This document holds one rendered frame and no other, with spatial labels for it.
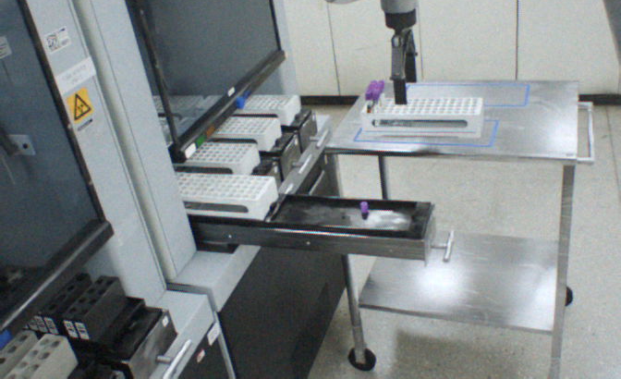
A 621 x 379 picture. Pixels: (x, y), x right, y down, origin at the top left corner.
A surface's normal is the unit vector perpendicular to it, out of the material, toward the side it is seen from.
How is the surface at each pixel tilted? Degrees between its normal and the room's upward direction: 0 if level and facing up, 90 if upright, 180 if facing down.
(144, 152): 90
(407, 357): 0
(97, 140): 90
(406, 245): 90
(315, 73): 90
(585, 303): 0
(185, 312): 0
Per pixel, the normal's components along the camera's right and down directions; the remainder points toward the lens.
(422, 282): -0.15, -0.86
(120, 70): 0.93, 0.04
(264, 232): -0.33, 0.51
